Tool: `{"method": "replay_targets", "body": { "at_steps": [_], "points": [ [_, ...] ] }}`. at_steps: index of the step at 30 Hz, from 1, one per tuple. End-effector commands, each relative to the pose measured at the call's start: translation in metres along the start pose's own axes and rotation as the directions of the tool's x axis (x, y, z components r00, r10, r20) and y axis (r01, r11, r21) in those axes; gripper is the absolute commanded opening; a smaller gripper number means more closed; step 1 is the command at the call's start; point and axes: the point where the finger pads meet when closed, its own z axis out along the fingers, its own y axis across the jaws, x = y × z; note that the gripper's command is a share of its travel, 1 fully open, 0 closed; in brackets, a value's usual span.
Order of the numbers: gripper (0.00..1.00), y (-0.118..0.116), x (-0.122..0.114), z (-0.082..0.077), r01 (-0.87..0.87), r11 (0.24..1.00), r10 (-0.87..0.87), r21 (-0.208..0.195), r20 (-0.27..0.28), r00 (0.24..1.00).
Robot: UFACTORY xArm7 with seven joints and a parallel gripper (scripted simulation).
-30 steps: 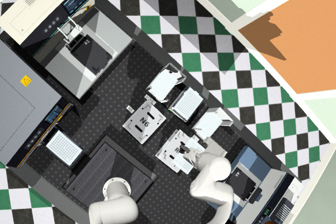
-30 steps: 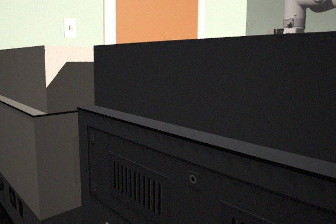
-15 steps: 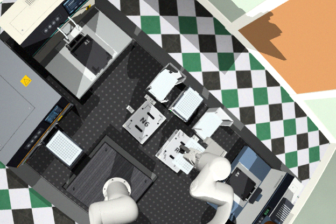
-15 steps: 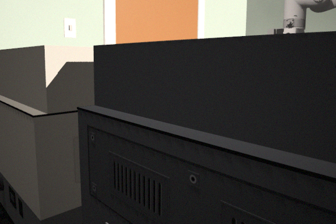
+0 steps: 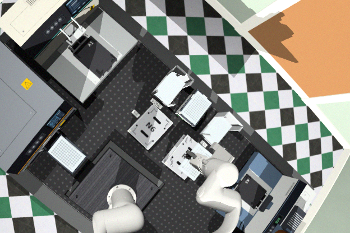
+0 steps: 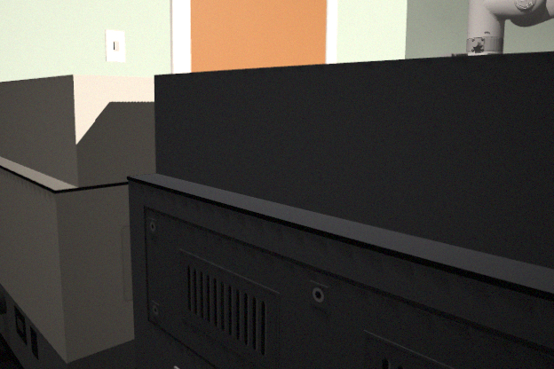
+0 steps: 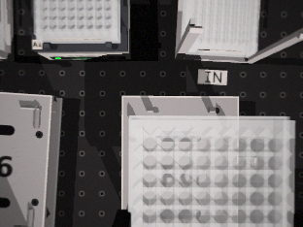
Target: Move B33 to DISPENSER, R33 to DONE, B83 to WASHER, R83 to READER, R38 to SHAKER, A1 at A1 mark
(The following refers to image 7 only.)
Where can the grey nest plate labelled n6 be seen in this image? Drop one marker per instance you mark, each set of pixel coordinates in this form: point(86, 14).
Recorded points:
point(29, 153)

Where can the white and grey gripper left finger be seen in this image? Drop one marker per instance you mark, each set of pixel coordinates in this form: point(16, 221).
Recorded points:
point(122, 219)

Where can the grey perforated base plate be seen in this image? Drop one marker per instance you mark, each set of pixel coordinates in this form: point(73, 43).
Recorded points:
point(89, 167)

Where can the white rectangular plate nest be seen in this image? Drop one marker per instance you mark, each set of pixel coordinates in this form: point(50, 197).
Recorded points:
point(167, 105)

